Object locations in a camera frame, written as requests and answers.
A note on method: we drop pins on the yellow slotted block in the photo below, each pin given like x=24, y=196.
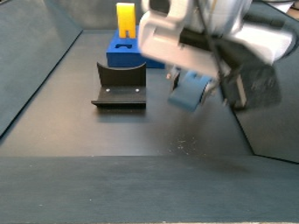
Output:
x=126, y=15

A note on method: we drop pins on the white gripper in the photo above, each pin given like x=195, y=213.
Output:
x=158, y=42

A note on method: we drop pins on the blue foam peg base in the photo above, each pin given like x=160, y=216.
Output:
x=123, y=54

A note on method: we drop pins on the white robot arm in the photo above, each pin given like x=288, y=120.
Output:
x=216, y=46

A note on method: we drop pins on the black curved fixture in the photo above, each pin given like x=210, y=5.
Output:
x=122, y=87

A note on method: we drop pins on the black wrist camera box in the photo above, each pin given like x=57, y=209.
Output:
x=250, y=85

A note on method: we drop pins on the light blue square-circle object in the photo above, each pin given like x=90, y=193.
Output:
x=187, y=94

